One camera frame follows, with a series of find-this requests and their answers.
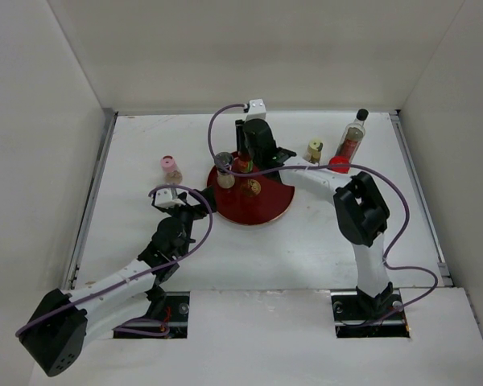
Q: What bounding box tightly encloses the yellow-cap sauce bottle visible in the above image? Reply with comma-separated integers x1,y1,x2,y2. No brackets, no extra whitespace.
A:
235,151,253,174

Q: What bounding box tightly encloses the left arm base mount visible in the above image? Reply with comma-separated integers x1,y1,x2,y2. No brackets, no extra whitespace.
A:
113,292,191,339

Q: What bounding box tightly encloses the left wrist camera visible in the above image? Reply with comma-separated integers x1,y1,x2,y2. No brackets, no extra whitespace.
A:
148,184,184,209

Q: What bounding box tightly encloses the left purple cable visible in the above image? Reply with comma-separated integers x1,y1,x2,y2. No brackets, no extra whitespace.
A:
14,183,215,339

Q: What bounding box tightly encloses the red round tray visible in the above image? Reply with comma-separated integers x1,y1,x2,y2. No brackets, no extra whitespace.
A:
206,151,295,225

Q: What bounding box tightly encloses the pink-lid spice jar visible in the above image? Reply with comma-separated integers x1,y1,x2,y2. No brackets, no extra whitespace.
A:
160,155,183,184

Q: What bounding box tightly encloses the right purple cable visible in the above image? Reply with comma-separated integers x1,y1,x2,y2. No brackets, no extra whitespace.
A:
207,102,440,329

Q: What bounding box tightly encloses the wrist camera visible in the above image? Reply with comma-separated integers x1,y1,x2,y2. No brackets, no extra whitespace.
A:
243,99,266,121
148,184,184,209

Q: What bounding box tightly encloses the purple cable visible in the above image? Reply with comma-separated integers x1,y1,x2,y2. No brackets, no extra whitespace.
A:
207,102,440,329
14,183,215,339

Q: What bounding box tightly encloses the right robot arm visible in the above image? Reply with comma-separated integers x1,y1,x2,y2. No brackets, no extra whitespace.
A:
241,118,392,318

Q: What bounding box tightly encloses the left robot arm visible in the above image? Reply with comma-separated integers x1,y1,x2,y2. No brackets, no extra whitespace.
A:
15,187,217,377

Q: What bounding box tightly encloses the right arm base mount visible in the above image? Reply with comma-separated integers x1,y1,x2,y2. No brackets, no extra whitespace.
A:
331,289,410,339

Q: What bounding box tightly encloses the tall black-cap bottle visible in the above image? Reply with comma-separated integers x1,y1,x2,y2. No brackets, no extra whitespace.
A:
335,109,369,162

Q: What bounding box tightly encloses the yellow-lid spice jar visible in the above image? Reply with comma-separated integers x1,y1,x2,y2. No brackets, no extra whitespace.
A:
305,138,324,164

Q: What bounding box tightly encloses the red-lid chili sauce jar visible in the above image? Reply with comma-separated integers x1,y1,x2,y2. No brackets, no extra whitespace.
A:
328,156,350,174

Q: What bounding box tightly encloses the black-top salt grinder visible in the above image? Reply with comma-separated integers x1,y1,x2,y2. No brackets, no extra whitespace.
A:
215,152,235,189

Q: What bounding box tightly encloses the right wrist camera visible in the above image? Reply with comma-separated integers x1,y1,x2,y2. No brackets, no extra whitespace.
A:
243,99,266,121

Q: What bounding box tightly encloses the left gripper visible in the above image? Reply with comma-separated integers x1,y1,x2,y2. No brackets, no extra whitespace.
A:
163,186,216,257

